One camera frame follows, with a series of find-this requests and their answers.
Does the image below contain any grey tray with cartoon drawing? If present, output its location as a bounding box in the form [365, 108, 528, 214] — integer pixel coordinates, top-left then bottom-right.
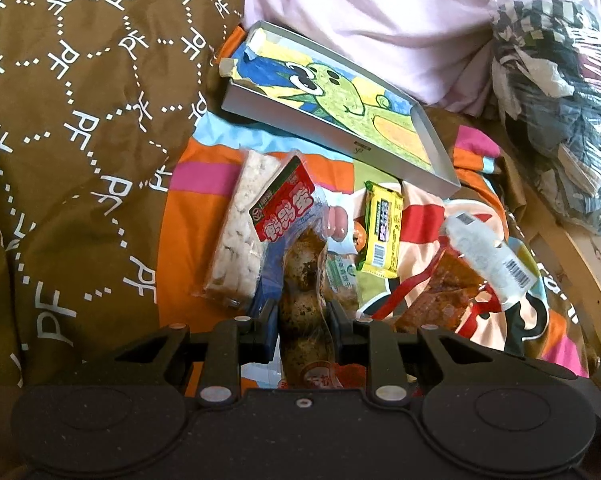
[220, 20, 462, 200]

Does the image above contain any brown patterned quilt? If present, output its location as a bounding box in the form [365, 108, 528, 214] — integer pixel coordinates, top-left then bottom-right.
[0, 0, 246, 391]

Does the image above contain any yellow snack packet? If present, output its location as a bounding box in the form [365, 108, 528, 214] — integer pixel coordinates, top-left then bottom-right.
[357, 181, 405, 278]

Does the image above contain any orange-red spicy snack packet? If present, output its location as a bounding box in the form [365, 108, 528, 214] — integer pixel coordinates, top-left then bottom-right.
[395, 247, 496, 336]

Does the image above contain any green biscuit packet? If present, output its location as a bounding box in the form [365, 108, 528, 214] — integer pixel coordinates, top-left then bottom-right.
[325, 252, 366, 311]

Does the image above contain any quail egg packet red label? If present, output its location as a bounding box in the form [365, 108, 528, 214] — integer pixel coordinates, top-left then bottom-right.
[253, 155, 346, 391]

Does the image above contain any wooden bed frame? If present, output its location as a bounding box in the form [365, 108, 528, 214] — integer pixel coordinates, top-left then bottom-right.
[501, 160, 601, 361]

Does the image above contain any colourful cartoon printed blanket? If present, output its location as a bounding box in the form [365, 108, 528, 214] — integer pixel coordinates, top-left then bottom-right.
[158, 25, 591, 391]

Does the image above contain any clear sausage packet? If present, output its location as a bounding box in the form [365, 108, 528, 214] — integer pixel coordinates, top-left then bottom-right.
[325, 200, 356, 256]

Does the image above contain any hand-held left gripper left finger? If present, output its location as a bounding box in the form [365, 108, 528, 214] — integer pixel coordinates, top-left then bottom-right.
[96, 299, 281, 407]

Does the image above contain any white rice cracker packet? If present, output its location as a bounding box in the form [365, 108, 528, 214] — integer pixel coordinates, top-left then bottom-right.
[193, 149, 281, 308]

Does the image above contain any pink bed sheet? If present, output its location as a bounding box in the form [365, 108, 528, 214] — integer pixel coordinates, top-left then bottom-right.
[213, 0, 601, 116]

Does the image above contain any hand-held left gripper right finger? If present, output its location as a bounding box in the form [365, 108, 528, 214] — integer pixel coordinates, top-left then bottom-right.
[325, 300, 512, 407]

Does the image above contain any clear plastic bag of clothes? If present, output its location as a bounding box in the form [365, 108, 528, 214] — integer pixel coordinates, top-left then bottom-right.
[491, 0, 601, 233]

